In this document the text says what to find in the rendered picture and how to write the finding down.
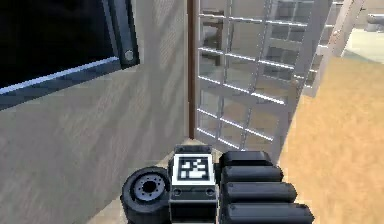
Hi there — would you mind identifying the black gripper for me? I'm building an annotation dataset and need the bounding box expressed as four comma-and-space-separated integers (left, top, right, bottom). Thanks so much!
120, 166, 173, 224

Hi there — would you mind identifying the white glass pane door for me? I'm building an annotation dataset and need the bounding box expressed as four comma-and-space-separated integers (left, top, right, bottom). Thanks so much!
194, 0, 368, 165

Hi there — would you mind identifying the black framed window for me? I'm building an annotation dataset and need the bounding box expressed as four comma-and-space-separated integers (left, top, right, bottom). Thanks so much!
0, 0, 141, 112

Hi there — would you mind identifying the brown door frame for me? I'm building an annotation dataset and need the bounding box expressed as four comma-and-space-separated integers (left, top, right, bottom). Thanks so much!
186, 0, 197, 140

